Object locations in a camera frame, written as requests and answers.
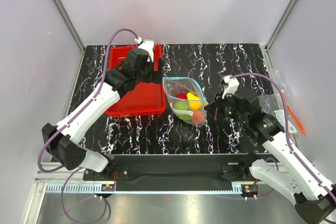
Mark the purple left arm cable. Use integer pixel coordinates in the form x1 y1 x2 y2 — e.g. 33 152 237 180
37 28 141 222

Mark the green round cabbage toy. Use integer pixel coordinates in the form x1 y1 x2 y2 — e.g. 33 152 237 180
174 100 189 111

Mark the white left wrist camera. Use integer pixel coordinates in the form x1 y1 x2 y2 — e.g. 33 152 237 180
134 37 155 62

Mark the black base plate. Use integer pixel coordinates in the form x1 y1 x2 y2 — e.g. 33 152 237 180
83 153 270 184

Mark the aluminium frame post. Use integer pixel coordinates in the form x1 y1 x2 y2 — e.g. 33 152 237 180
36 0 86 51
265 0 316 50

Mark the right aluminium frame post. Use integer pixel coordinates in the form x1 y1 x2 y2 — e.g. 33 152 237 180
265 0 316 50

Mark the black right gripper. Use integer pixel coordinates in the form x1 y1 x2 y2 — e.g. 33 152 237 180
204 91 248 124

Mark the left aluminium frame post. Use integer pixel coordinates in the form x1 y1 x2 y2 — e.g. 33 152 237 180
36 0 86 51

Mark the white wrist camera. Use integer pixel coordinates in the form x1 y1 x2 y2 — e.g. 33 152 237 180
134 37 155 62
222 75 239 99

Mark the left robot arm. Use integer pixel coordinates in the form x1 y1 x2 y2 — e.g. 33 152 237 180
41 44 162 180

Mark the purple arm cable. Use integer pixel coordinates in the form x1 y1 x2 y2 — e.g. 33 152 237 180
37 28 141 222
228 73 336 200

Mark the red plastic tray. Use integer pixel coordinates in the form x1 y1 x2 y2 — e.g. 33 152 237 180
105 44 166 118

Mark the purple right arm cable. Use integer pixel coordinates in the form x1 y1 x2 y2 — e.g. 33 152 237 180
228 73 336 200

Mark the clear blue zip bag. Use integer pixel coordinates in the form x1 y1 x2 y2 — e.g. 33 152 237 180
162 77 208 127

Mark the orange peach toy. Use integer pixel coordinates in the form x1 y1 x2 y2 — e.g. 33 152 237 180
191 110 206 124

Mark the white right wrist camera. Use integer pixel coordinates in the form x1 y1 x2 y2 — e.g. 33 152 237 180
222 75 239 99

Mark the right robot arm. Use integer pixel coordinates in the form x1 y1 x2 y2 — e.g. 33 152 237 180
205 94 335 223

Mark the yellow pear toy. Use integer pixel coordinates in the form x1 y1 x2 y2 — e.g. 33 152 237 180
187 92 202 111

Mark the red apple toy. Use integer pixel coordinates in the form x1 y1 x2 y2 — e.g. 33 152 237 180
176 93 188 100

